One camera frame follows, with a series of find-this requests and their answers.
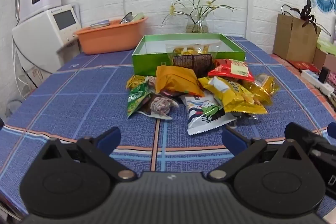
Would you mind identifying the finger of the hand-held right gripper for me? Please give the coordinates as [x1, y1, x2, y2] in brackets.
[327, 122, 336, 139]
[285, 122, 329, 147]

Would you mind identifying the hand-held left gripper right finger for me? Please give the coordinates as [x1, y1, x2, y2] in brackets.
[207, 126, 305, 183]

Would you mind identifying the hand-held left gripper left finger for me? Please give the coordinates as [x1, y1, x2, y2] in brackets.
[39, 126, 137, 183]

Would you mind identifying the white cartoon snack packet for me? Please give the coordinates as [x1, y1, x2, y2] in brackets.
[181, 91, 238, 136]

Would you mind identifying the red snack packet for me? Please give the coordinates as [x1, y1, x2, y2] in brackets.
[207, 59, 256, 83]

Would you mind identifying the orange snack packet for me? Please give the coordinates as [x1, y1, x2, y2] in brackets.
[155, 65, 205, 98]

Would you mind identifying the green cardboard box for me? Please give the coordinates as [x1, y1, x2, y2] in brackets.
[131, 33, 246, 77]

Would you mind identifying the green snack packet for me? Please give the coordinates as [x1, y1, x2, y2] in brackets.
[127, 81, 152, 118]

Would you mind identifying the long white box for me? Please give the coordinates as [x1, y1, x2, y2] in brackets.
[301, 69, 335, 97]

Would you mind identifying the small black block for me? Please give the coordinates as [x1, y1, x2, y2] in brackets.
[318, 67, 331, 84]

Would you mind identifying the yellow transparent snack packet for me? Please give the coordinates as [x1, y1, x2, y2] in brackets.
[244, 73, 280, 105]

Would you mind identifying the clear brown candy packet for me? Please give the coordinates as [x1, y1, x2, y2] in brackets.
[138, 94, 180, 120]

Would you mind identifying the yellow spotted snack packet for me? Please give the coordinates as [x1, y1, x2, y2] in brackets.
[126, 75, 147, 90]

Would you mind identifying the flat red box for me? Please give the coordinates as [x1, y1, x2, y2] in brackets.
[287, 59, 321, 74]

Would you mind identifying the brown cardboard box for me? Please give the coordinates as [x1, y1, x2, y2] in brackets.
[312, 47, 336, 73]

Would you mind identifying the pale green box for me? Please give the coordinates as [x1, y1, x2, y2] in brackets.
[316, 38, 336, 55]

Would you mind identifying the brown clear-edged snack packet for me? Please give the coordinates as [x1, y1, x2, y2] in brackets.
[172, 53, 215, 78]

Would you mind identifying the brown paper bag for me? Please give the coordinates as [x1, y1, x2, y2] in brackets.
[272, 5, 322, 63]

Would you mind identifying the orange plastic basin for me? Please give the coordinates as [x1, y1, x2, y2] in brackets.
[74, 16, 149, 55]

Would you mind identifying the clear bag of yellow chips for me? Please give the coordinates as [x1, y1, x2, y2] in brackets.
[165, 42, 220, 56]

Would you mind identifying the grey book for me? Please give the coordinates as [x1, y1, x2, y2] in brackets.
[89, 20, 111, 29]

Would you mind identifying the purple leafed plant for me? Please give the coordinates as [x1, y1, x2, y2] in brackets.
[282, 0, 332, 37]

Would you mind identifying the glass vase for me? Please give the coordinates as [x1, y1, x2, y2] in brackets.
[185, 15, 209, 34]

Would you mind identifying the metal pan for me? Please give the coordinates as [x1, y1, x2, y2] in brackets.
[119, 12, 134, 24]

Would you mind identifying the white appliance with screen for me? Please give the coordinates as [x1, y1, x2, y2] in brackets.
[12, 4, 82, 75]

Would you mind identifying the green plant with yellow flowers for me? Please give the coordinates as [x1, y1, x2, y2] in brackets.
[161, 0, 235, 28]

